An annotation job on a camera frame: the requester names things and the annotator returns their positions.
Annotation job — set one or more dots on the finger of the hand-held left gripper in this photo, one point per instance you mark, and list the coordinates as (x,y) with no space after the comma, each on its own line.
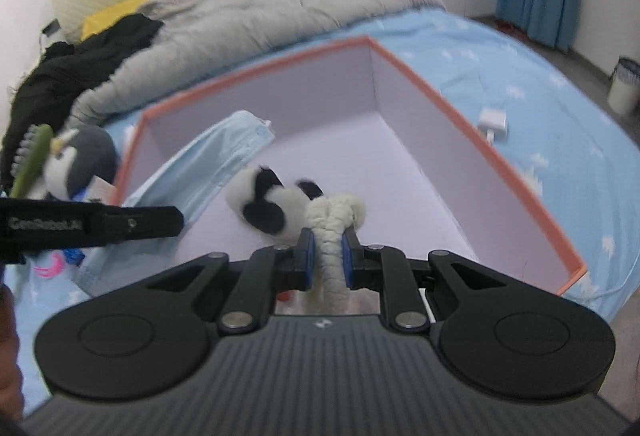
(145,223)

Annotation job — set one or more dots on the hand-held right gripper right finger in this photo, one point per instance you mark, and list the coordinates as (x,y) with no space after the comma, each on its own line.
(347,266)

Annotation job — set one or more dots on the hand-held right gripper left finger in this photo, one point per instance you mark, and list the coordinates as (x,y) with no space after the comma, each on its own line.
(310,261)

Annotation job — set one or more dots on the small panda plush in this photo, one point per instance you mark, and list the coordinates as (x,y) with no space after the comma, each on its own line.
(260,201)

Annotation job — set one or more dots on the blue face mask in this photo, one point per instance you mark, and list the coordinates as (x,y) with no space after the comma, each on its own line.
(220,155)

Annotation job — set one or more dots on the pink cardboard box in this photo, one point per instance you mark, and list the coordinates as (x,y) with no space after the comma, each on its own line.
(450,196)

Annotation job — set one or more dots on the person's left hand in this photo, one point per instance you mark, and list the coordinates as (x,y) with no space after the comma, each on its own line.
(7,356)

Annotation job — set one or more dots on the grey penguin plush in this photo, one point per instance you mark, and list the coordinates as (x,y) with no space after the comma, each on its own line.
(90,155)

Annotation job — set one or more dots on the black jacket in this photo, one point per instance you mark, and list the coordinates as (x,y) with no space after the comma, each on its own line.
(75,65)

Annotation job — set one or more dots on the white charger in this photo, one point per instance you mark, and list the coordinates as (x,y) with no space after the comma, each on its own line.
(492,121)

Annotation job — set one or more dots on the yellow pillow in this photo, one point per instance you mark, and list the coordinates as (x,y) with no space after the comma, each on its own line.
(115,15)

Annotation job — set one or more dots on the grey duvet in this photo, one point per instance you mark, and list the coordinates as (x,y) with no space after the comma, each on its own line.
(275,15)

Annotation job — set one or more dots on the bed with blue sheet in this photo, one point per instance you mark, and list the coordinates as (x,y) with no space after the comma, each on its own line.
(550,65)

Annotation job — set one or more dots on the white trash bin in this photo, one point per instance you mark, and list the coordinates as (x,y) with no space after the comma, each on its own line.
(622,90)

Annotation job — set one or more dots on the black wall socket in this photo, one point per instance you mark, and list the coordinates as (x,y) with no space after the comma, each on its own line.
(51,28)

